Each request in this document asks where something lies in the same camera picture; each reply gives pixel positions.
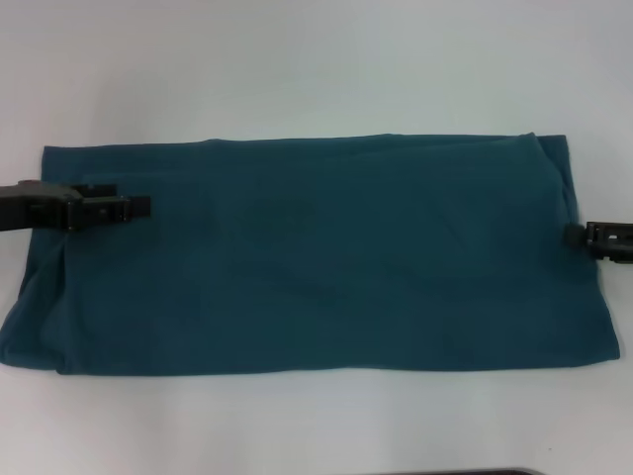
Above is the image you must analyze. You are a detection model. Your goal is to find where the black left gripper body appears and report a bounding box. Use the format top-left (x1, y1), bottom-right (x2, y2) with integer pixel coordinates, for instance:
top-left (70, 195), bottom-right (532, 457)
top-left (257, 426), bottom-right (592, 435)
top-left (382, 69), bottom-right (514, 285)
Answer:
top-left (0, 179), bottom-right (84, 234)

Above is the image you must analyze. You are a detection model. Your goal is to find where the teal T-shirt with beige print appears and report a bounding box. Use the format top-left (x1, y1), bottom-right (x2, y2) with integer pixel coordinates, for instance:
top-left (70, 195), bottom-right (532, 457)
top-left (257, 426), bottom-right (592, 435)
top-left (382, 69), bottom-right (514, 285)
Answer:
top-left (0, 131), bottom-right (622, 375)

